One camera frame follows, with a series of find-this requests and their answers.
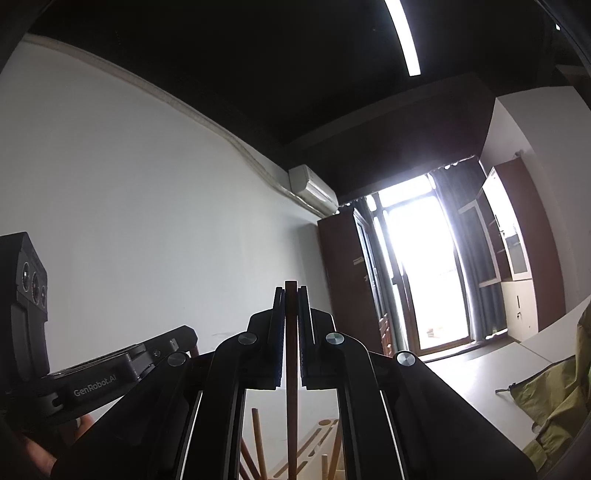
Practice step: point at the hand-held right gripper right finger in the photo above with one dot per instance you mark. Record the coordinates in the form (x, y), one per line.
(304, 346)

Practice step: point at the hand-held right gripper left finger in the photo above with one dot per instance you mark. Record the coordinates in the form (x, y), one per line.
(278, 346)

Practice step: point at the reddish brown single chopstick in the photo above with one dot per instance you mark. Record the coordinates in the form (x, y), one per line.
(291, 415)

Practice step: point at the cream slotted utensil holder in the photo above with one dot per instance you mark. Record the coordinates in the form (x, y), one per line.
(314, 438)

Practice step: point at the group of wooden chopsticks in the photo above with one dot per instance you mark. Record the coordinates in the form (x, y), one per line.
(257, 438)

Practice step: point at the person's left hand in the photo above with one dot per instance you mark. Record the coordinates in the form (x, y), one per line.
(39, 457)

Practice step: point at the dark brown wardrobe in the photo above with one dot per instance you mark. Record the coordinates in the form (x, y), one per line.
(346, 277)

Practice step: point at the glass balcony door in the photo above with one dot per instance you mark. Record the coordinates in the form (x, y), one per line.
(420, 263)

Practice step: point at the white air conditioner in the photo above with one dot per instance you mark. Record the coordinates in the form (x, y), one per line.
(314, 189)

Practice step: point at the grey curtain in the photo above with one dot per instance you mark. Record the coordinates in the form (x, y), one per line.
(466, 258)

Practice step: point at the brown and white cabinet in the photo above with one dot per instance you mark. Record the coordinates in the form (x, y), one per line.
(521, 258)

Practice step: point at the olive green jacket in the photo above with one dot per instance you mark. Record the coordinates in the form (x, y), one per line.
(558, 401)

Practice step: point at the ceiling strip light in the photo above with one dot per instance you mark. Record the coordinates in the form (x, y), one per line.
(406, 37)

